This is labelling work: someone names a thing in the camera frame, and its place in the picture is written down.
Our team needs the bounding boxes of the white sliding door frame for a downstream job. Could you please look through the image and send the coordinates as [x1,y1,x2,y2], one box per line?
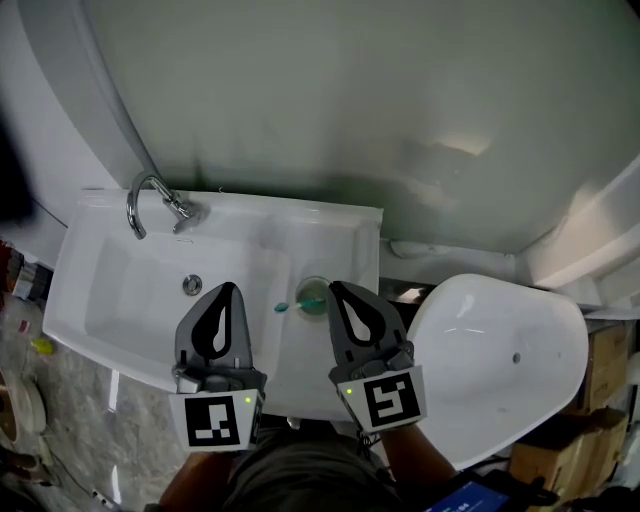
[514,154,640,311]

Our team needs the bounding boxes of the round beige bucket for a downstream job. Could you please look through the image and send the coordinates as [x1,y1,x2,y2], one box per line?
[0,368,49,447]

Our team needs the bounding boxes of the white oval bathtub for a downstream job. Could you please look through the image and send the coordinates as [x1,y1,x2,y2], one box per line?
[406,272,591,472]

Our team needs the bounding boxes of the person's left forearm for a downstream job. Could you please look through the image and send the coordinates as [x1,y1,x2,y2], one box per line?
[158,448,237,512]

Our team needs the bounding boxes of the person's grey shorts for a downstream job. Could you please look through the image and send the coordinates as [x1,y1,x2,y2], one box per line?
[221,423,407,512]

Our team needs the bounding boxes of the grey cup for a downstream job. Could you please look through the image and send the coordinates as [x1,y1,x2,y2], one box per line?
[295,275,332,322]

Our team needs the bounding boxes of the large cardboard box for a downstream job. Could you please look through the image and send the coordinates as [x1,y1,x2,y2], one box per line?
[508,406,630,502]

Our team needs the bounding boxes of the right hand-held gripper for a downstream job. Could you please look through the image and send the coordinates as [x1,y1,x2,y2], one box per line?
[326,280,428,436]

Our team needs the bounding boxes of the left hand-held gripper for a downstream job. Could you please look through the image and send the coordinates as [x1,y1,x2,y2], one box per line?
[168,281,269,454]

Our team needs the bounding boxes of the white ceramic washbasin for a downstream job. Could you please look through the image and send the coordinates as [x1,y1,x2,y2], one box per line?
[41,186,385,424]

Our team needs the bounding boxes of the frosted glass panel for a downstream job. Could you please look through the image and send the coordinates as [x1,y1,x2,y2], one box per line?
[83,0,640,254]

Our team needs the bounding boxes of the black device with blue screen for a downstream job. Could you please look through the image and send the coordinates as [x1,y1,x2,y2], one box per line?
[423,468,560,512]

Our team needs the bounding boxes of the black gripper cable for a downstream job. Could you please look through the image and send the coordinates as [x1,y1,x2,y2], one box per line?
[353,428,397,485]

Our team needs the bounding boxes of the chrome faucet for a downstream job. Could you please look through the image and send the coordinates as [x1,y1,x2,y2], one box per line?
[125,170,209,241]

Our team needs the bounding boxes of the small cardboard box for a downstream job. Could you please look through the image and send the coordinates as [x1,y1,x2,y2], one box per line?
[574,323,632,417]

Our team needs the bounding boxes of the teal and white toothbrush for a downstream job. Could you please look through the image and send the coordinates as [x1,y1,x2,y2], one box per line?
[274,296,327,315]

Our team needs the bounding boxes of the black floor cable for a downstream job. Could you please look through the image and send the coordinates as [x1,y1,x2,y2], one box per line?
[48,448,122,512]

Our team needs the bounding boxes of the person's right forearm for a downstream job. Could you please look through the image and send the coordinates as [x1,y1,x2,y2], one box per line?
[378,423,460,485]

